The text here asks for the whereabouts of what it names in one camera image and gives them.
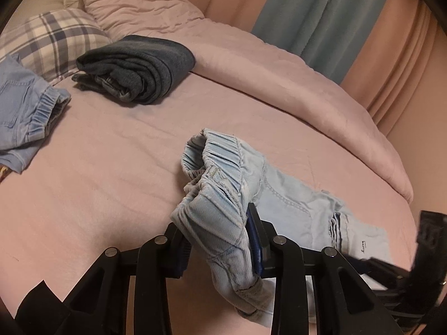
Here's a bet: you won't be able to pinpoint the light blue strawberry pants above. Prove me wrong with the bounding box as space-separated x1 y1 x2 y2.
170 128 390 329

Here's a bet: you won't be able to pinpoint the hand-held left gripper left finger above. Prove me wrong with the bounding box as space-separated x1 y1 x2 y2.
63 221 192 335

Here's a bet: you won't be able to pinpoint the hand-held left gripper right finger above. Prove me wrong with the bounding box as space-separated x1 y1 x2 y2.
245 202 402 335

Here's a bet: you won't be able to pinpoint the black cloth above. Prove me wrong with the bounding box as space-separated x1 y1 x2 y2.
14 280 75 335

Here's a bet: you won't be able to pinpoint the dark blue folded pants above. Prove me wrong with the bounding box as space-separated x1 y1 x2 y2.
72 35 195 105

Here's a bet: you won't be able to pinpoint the light blue folded jeans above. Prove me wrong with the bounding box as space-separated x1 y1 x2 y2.
0 53 72 174

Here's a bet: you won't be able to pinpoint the pink bed sheet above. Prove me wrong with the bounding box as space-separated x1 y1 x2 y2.
0 70 413 335

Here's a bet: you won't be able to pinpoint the teal curtain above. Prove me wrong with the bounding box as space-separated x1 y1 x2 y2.
251 0 341 58
300 0 397 86

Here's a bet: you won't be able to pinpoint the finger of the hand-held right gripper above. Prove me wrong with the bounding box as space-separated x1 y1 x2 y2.
344 255 414 287

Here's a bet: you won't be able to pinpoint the large plaid pillow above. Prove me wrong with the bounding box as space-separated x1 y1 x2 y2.
0 9 111 84

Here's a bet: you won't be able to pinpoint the pink duvet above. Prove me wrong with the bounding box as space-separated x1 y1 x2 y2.
81 0 414 203

